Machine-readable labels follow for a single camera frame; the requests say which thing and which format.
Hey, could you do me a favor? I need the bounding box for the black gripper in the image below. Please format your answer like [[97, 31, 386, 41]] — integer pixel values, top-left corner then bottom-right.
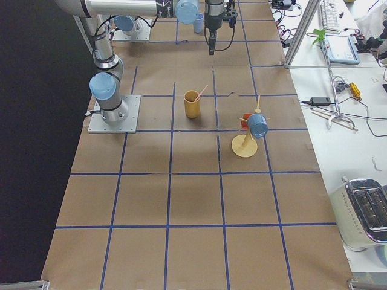
[[204, 0, 236, 55]]

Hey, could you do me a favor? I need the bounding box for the light blue plastic cup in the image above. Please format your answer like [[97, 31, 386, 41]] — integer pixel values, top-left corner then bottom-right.
[[193, 13, 204, 34]]

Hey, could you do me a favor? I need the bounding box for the pink chopstick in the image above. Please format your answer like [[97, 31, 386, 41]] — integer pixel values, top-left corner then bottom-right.
[[193, 85, 208, 102]]

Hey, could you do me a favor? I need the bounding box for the bamboo cylinder holder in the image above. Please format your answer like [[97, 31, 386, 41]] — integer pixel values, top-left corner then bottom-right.
[[184, 90, 200, 119]]

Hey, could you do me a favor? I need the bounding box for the orange mug on tree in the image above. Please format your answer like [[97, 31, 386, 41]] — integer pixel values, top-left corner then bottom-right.
[[240, 113, 252, 130]]

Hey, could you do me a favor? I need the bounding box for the blue mug on tree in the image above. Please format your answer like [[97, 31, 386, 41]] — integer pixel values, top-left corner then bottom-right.
[[247, 113, 268, 138]]

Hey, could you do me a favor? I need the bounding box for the green clamp stand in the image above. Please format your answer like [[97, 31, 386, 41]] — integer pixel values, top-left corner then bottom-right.
[[313, 29, 346, 117]]

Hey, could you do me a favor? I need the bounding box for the wooden mug tree stand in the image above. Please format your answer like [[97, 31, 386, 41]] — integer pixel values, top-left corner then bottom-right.
[[232, 95, 262, 158]]

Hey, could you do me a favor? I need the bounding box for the white keyboard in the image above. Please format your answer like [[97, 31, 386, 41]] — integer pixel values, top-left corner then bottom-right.
[[319, 0, 341, 33]]

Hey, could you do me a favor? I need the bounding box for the black power adapter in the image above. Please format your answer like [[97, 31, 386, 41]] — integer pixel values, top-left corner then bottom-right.
[[310, 97, 331, 106]]

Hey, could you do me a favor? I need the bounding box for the blue framed tablet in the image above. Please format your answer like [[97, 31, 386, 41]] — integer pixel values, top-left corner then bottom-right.
[[325, 34, 360, 65]]

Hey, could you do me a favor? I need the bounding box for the yellow screwdriver tool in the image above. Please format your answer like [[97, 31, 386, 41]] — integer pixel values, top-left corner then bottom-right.
[[349, 82, 362, 101]]

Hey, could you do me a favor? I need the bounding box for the brown paper table mat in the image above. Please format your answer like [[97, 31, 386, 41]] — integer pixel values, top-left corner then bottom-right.
[[42, 1, 351, 289]]

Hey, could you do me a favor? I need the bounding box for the wooden chopstick on desk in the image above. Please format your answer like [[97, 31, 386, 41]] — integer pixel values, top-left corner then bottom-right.
[[312, 111, 358, 132]]

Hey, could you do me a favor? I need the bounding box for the allen key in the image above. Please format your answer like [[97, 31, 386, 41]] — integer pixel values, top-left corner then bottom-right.
[[371, 156, 380, 171]]

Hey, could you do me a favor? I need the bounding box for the silver toaster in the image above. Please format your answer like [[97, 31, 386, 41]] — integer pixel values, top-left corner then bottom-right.
[[329, 178, 386, 251]]

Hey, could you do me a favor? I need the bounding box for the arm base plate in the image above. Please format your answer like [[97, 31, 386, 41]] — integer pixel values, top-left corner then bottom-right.
[[88, 95, 141, 134], [112, 18, 151, 42]]

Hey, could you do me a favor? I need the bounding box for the aluminium frame post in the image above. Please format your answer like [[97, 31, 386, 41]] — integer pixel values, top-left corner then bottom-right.
[[283, 0, 320, 69]]

